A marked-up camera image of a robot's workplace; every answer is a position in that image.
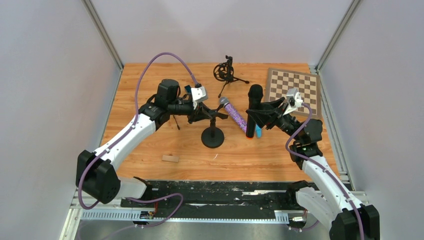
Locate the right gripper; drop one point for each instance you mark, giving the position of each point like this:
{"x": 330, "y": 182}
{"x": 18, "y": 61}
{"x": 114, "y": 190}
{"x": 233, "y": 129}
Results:
{"x": 278, "y": 115}

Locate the purple glitter microphone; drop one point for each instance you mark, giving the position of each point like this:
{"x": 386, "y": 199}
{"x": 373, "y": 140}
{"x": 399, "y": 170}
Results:
{"x": 233, "y": 113}

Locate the black tripod clip mic stand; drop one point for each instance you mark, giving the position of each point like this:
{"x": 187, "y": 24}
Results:
{"x": 176, "y": 122}

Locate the black microphone orange end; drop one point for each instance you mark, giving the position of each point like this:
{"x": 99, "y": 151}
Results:
{"x": 255, "y": 96}

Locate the blue toy brick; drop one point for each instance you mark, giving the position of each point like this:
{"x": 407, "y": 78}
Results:
{"x": 188, "y": 89}

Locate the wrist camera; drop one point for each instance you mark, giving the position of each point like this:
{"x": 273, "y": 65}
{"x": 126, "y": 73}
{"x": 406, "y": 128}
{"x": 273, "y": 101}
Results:
{"x": 198, "y": 94}
{"x": 294, "y": 100}

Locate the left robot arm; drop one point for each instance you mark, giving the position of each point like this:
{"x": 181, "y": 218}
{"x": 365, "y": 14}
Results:
{"x": 96, "y": 173}

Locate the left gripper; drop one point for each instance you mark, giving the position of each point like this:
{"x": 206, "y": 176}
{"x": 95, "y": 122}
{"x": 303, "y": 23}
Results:
{"x": 196, "y": 112}

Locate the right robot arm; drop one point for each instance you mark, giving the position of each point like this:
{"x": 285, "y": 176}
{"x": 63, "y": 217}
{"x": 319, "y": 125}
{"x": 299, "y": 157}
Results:
{"x": 340, "y": 211}

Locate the small wooden block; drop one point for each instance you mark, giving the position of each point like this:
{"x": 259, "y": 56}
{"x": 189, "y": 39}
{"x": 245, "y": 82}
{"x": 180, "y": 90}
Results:
{"x": 170, "y": 158}

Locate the black round-base mic stand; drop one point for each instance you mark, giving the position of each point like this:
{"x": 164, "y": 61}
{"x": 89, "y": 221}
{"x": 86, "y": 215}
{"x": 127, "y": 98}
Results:
{"x": 213, "y": 137}

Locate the wooden chessboard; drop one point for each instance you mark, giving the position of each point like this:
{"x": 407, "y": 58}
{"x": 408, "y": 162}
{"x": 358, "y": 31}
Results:
{"x": 279, "y": 81}

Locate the black tripod shock-mount stand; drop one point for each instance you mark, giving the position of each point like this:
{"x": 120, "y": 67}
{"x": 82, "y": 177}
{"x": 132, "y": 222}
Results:
{"x": 224, "y": 72}

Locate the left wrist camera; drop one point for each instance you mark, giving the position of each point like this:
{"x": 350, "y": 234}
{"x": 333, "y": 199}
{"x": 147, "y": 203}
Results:
{"x": 198, "y": 94}

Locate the blue microphone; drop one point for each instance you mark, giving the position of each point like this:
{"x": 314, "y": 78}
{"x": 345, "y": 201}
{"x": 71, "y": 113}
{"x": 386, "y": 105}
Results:
{"x": 258, "y": 132}

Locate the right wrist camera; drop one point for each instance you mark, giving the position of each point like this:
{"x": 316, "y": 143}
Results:
{"x": 294, "y": 100}

